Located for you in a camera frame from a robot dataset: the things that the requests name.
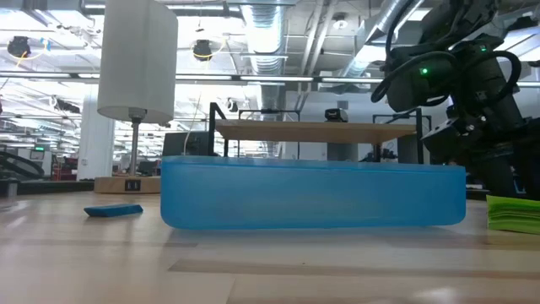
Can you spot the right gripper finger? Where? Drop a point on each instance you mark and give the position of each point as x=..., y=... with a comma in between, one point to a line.
x=530, y=169
x=498, y=177

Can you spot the green sticky note pad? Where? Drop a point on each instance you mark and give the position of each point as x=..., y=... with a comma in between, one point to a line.
x=514, y=215

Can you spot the blue translucent plastic pencil box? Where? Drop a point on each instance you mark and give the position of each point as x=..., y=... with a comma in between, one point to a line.
x=312, y=194

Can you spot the blue eraser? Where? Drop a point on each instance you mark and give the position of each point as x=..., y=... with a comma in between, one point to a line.
x=113, y=210

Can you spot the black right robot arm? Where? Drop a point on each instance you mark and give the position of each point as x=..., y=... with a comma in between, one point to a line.
x=489, y=84

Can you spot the linear ceiling light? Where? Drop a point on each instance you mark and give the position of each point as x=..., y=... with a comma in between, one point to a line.
x=211, y=77
x=34, y=75
x=529, y=84
x=278, y=79
x=350, y=80

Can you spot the black oblong device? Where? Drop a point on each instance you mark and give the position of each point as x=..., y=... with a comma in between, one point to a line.
x=336, y=115

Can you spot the black computer monitor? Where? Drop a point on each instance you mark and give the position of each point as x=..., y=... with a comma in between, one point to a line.
x=185, y=145

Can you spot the white-shade lamp with wooden base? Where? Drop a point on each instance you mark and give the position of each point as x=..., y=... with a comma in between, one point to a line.
x=139, y=63

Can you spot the white building column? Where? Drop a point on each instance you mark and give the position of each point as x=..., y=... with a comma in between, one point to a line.
x=95, y=139

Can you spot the green exit sign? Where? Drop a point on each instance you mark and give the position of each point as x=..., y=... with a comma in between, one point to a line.
x=39, y=148

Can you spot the black curved railing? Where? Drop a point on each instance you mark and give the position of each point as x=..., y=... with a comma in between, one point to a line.
x=21, y=162

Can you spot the wooden shelf riser black frame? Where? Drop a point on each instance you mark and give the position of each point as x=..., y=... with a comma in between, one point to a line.
x=312, y=131

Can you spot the silver spiral air duct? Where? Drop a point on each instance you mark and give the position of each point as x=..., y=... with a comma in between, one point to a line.
x=379, y=23

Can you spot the silver ribbed air duct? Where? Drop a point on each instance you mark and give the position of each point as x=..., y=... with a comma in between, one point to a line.
x=266, y=42

